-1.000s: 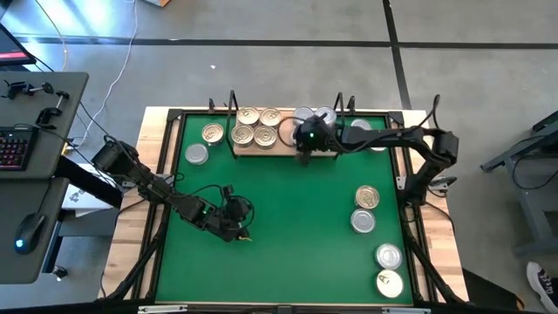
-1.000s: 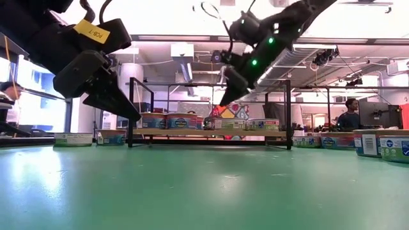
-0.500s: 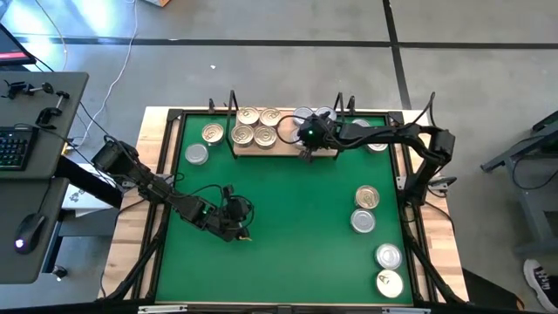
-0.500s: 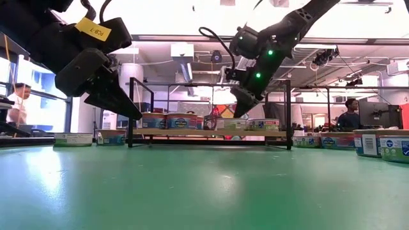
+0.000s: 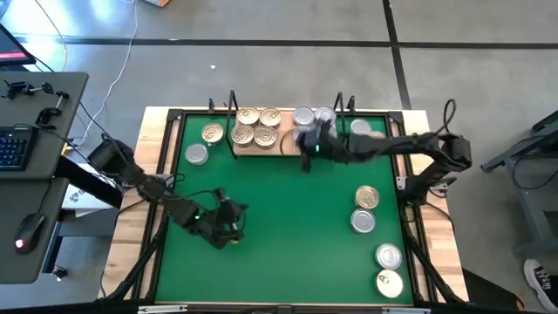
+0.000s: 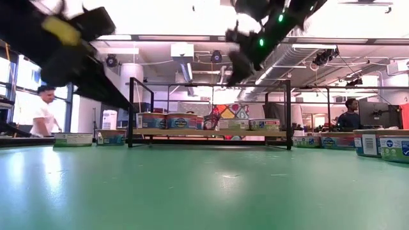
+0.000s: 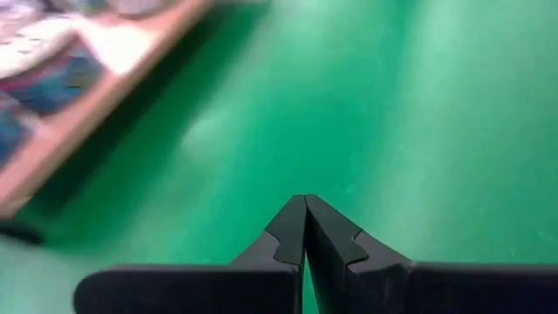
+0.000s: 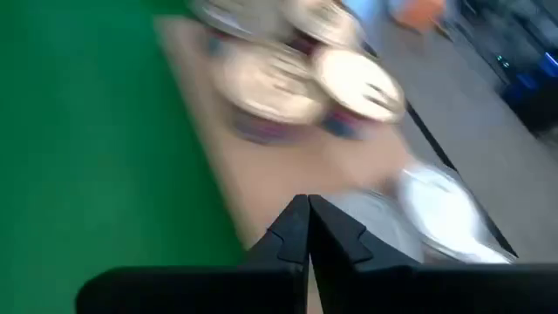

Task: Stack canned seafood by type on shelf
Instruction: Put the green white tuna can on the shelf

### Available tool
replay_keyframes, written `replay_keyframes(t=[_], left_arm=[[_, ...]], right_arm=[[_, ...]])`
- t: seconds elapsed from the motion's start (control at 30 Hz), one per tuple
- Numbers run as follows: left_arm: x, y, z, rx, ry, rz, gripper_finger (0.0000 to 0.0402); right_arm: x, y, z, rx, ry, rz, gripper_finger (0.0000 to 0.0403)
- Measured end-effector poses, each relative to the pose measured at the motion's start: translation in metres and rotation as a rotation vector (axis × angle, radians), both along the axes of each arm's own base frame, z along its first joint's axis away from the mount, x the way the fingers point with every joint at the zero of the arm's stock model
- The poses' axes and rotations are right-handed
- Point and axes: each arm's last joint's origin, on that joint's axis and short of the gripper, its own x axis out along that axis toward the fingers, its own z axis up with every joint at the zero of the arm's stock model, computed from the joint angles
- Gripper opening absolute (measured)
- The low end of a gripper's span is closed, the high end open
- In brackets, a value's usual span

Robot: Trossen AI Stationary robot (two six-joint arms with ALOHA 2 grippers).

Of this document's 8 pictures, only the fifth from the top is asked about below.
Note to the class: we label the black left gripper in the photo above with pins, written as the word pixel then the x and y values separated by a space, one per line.
pixel 218 222

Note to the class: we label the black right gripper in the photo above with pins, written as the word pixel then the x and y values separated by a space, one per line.
pixel 327 146

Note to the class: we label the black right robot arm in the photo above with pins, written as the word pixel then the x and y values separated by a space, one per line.
pixel 401 144

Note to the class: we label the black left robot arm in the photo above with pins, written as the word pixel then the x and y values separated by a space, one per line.
pixel 144 185

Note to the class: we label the wooden shelf board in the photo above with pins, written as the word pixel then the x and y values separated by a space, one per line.
pixel 287 120

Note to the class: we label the black table clamp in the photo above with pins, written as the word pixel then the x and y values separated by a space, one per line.
pixel 351 107
pixel 211 107

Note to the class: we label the green table mat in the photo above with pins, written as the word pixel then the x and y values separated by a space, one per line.
pixel 283 261

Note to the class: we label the silver aluminium bar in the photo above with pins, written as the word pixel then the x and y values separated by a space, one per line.
pixel 161 309
pixel 405 310

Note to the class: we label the black support beam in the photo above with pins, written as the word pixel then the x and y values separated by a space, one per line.
pixel 87 181

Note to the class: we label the white printed box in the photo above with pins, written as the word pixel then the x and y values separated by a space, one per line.
pixel 83 198

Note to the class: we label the black caster wheel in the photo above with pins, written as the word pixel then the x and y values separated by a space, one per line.
pixel 59 272

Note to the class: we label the black computer mouse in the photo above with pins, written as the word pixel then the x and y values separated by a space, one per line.
pixel 28 233

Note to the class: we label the dark grey desk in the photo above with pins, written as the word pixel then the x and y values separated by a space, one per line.
pixel 43 144

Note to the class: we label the black desk clamp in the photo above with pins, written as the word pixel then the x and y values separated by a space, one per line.
pixel 15 87
pixel 45 115

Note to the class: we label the black backlit keyboard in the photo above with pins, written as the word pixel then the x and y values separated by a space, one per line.
pixel 15 148

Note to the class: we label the black equipment stand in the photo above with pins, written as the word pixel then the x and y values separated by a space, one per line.
pixel 534 213

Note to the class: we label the orange box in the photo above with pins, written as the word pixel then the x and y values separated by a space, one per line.
pixel 160 2

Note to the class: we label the person's foot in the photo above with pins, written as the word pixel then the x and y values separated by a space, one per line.
pixel 540 283

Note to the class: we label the dark computer monitor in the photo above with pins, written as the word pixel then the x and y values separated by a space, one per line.
pixel 11 48

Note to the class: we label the black metal rig frame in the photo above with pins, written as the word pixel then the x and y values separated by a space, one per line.
pixel 175 114

